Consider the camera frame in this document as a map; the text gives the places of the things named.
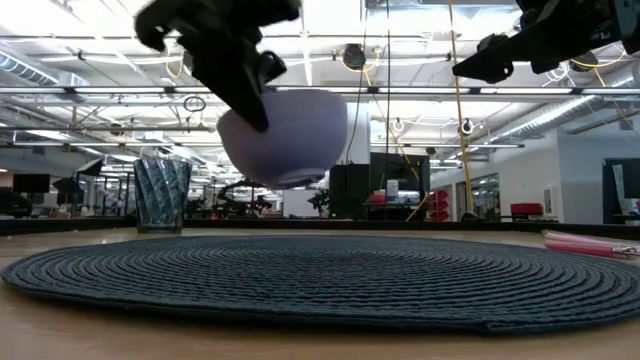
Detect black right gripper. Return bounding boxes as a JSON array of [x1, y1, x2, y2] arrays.
[[452, 0, 622, 85]]

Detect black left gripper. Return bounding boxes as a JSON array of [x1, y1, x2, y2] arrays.
[[133, 0, 302, 134]]

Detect lilac bowl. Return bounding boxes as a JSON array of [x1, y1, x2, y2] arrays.
[[216, 88, 349, 191]]

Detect blue-grey faceted glass tumbler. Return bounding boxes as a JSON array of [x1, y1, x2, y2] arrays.
[[132, 157, 193, 235]]

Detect pink-handled metal fork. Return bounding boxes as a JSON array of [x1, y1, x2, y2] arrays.
[[543, 240, 640, 261]]

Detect small potted plant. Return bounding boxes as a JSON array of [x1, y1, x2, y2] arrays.
[[307, 188, 332, 217]]

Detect large dark screen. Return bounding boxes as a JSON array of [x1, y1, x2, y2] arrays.
[[369, 152, 431, 194]]

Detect black cabinet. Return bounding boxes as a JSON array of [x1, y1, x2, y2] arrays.
[[328, 163, 372, 221]]

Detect red box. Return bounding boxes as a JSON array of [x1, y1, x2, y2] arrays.
[[510, 202, 544, 217]]

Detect red storage bins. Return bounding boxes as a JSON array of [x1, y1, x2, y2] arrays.
[[427, 188, 451, 223]]

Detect dark framed panel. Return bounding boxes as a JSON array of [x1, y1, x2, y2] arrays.
[[602, 158, 640, 225]]

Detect black studio lamp hood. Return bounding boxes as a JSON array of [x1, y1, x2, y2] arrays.
[[74, 157, 105, 177], [52, 177, 85, 206]]

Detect dark round woven placemat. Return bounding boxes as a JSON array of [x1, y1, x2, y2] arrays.
[[0, 234, 640, 335]]

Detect black background monitor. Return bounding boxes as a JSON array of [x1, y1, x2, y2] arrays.
[[12, 173, 51, 195]]

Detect black wire loop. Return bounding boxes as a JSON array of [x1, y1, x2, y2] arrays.
[[182, 94, 207, 114]]

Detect silver ceiling air duct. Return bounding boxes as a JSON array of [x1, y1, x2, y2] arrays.
[[492, 94, 601, 144], [0, 49, 89, 90]]

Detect black ceiling cable reel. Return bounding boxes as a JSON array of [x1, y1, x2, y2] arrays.
[[341, 43, 368, 71]]

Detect black hanging cable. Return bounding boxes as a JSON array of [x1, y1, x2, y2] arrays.
[[384, 0, 392, 221]]

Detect yellow hanging cord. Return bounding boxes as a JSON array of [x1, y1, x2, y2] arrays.
[[447, 0, 475, 217]]

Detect long ceiling light rail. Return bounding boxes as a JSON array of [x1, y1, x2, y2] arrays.
[[0, 85, 640, 96]]

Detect black aluminium table frame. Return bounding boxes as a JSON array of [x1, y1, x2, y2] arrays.
[[0, 214, 640, 242]]

